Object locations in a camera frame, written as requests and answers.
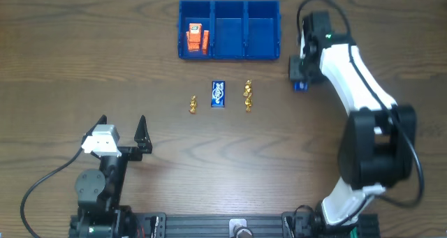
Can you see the blue candy pack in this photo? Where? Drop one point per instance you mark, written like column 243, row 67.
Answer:
column 218, row 94
column 300, row 87

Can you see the mounting rail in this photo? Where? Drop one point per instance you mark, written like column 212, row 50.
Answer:
column 202, row 225

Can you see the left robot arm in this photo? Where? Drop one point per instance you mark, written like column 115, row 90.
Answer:
column 111, row 182

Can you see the orange candy box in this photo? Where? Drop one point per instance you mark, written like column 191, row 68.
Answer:
column 195, row 35
column 205, row 42

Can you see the blue tray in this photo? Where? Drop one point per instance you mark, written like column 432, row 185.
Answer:
column 228, row 39

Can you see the gold candy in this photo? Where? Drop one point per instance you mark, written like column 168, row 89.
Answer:
column 248, row 103
column 192, row 104
column 248, row 87

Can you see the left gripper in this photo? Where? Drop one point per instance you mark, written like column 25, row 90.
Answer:
column 131, row 153

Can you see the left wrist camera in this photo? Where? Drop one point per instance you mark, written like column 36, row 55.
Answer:
column 102, row 140

